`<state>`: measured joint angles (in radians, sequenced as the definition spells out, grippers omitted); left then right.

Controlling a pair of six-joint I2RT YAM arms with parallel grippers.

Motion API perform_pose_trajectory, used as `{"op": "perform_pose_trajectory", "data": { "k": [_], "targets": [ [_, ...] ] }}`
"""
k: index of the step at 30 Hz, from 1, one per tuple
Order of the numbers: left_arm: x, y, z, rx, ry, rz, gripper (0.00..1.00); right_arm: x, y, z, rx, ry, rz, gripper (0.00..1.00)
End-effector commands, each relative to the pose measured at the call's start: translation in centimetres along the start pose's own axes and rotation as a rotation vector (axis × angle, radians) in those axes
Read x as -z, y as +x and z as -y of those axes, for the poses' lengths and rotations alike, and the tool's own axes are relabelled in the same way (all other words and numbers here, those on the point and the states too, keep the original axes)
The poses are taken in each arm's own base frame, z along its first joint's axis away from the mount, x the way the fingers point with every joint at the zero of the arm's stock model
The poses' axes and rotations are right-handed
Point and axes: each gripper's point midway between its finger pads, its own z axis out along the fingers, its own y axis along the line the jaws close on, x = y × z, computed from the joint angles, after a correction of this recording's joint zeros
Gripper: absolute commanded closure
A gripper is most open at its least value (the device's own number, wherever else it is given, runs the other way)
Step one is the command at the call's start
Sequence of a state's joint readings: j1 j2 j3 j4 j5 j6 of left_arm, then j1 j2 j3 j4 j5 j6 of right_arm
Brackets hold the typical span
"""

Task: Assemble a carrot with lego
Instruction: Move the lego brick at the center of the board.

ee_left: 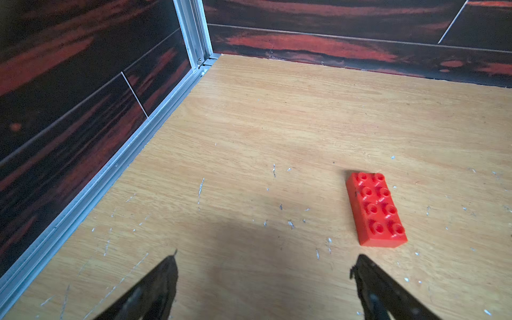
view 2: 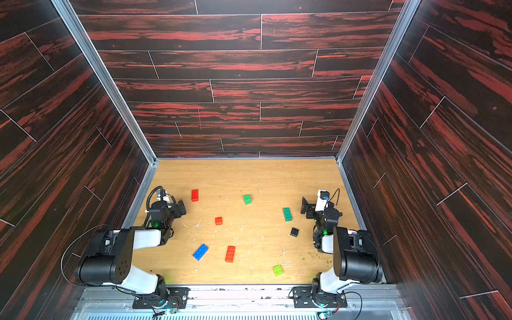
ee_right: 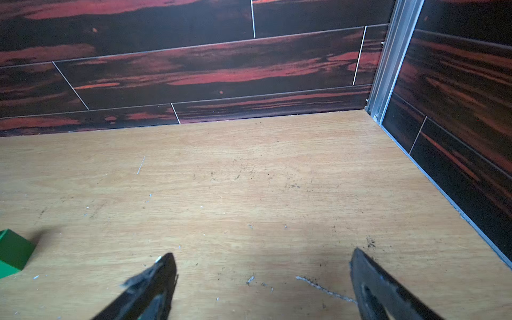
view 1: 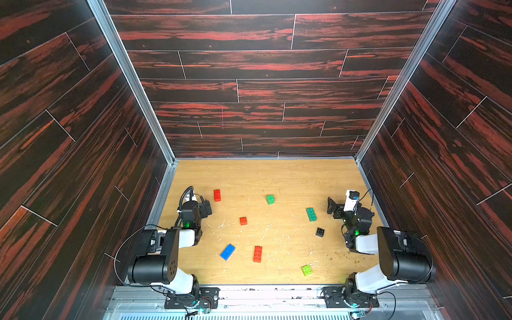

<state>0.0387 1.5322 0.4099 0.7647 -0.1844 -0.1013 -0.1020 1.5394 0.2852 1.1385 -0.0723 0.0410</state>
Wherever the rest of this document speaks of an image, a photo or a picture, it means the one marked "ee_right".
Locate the dark green square lego brick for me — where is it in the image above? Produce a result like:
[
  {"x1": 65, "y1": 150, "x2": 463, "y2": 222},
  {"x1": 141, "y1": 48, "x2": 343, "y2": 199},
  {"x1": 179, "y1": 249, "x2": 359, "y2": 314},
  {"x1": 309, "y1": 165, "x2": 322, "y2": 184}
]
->
[{"x1": 0, "y1": 229, "x2": 35, "y2": 278}]

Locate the aluminium corner post right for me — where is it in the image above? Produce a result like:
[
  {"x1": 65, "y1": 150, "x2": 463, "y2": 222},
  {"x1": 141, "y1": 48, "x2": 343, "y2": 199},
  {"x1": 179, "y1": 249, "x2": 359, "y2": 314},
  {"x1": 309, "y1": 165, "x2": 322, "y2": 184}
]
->
[{"x1": 365, "y1": 0, "x2": 424, "y2": 125}]

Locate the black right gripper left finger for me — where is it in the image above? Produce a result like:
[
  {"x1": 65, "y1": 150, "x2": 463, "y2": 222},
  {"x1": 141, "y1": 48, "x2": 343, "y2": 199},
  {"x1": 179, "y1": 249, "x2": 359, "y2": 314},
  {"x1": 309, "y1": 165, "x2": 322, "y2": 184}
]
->
[{"x1": 94, "y1": 253, "x2": 178, "y2": 319}]

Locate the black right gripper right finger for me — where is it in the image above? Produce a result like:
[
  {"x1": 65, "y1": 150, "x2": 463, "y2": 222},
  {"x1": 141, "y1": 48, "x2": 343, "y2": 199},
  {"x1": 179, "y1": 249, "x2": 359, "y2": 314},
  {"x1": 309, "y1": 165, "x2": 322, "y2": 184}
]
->
[{"x1": 350, "y1": 248, "x2": 441, "y2": 319}]

